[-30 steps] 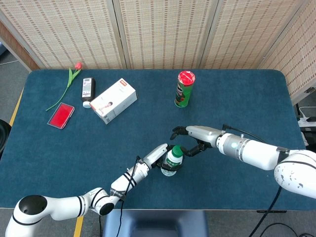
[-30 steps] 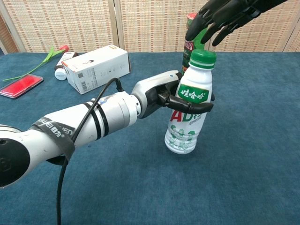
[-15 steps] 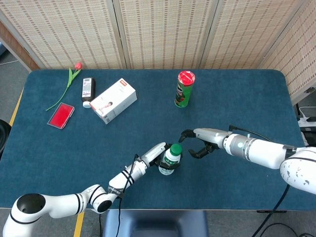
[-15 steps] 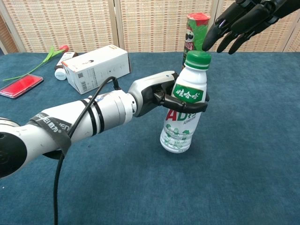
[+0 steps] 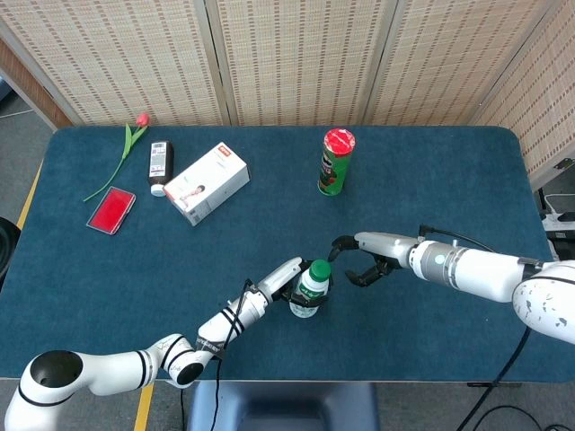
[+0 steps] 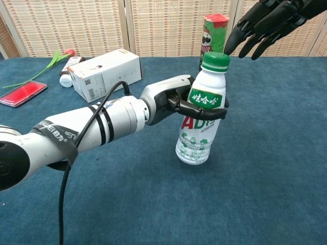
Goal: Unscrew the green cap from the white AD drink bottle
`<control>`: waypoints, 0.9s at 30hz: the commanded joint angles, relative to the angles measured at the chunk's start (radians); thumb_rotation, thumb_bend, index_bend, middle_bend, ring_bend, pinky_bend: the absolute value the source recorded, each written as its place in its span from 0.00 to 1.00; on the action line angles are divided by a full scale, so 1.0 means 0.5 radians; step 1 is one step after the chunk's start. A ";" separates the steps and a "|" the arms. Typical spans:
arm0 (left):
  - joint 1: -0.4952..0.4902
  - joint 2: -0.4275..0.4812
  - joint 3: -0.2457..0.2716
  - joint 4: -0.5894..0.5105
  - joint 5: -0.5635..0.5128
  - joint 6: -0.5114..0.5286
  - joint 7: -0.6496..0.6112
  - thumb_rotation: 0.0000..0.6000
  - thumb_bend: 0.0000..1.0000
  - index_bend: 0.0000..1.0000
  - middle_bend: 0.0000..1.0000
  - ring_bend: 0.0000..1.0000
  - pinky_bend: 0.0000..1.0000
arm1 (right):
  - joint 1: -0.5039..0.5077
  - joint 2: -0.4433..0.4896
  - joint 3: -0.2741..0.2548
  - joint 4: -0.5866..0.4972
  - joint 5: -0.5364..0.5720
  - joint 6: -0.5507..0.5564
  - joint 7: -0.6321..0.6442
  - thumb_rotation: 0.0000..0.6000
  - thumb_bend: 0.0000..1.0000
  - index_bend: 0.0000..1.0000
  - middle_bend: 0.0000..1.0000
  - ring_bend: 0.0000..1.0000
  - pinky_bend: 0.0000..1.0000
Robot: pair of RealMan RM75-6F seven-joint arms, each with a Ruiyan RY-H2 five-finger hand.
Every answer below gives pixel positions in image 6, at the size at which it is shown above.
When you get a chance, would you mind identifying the artificial red tulip flower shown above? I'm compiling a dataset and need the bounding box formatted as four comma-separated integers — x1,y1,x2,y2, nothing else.
3,49,76,89

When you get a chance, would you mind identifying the red flat plastic case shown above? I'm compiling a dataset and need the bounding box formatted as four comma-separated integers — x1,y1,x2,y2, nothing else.
0,80,48,108

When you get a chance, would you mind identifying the green chips can red lid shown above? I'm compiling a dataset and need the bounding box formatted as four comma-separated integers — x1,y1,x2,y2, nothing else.
198,14,230,72

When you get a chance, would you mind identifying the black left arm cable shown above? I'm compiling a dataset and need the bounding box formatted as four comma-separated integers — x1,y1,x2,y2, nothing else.
58,81,132,245

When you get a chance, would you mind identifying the dark brown bottle white cap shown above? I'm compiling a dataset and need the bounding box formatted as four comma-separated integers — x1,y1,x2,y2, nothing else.
59,56,87,88

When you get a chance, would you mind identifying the blue felt table mat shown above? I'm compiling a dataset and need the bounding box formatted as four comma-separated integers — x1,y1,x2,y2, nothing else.
0,56,327,245

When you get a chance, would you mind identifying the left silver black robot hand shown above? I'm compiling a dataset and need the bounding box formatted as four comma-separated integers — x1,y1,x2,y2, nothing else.
139,74,230,126

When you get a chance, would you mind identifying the white plastic bottle green label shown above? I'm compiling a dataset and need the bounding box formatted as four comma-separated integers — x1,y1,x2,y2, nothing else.
175,65,227,165

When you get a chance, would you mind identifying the green bottle cap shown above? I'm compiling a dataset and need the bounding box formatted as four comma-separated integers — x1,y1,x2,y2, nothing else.
200,52,231,74

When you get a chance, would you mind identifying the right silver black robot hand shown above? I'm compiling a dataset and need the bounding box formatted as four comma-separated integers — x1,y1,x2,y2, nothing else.
224,0,327,61

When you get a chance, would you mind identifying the white cardboard box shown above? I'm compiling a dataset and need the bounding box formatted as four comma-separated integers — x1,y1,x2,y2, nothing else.
66,48,143,104

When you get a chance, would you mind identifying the beige woven folding screen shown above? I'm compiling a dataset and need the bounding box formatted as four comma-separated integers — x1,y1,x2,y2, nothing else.
0,0,327,60

